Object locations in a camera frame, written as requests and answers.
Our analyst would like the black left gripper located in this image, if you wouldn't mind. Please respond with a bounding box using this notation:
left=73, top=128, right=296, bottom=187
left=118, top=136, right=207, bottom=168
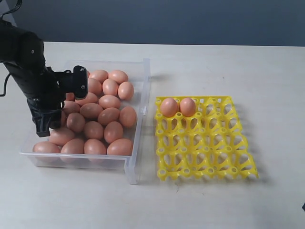
left=26, top=95, right=64, bottom=137

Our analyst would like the brown egg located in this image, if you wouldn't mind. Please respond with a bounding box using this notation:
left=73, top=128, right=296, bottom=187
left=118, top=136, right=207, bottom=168
left=80, top=103, right=103, bottom=119
left=102, top=79, right=119, bottom=96
left=32, top=141, right=60, bottom=163
left=75, top=92, right=99, bottom=106
left=89, top=70, right=108, bottom=83
left=65, top=93, right=75, bottom=101
left=180, top=98, right=196, bottom=117
left=119, top=106, right=137, bottom=127
left=66, top=113, right=86, bottom=133
left=117, top=82, right=134, bottom=101
left=108, top=70, right=128, bottom=84
left=83, top=121, right=104, bottom=140
left=60, top=138, right=84, bottom=163
left=63, top=100, right=80, bottom=115
left=97, top=107, right=120, bottom=126
left=160, top=98, right=178, bottom=117
left=48, top=127, right=75, bottom=146
left=106, top=138, right=133, bottom=162
left=57, top=111, right=67, bottom=128
left=88, top=78, right=102, bottom=96
left=99, top=95, right=121, bottom=109
left=84, top=139, right=107, bottom=155
left=104, top=121, right=123, bottom=144

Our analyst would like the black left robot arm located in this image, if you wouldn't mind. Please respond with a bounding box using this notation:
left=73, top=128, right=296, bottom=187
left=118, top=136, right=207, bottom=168
left=0, top=20, right=65, bottom=137

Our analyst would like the clear plastic bin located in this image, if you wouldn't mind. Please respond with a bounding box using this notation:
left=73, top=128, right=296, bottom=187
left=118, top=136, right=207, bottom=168
left=20, top=59, right=150, bottom=184

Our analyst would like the yellow plastic egg tray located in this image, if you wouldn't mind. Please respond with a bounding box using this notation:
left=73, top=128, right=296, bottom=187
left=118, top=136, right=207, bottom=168
left=154, top=96, right=259, bottom=181

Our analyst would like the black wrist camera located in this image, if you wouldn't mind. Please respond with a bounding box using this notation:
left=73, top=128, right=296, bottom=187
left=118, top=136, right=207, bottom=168
left=55, top=65, right=88, bottom=100

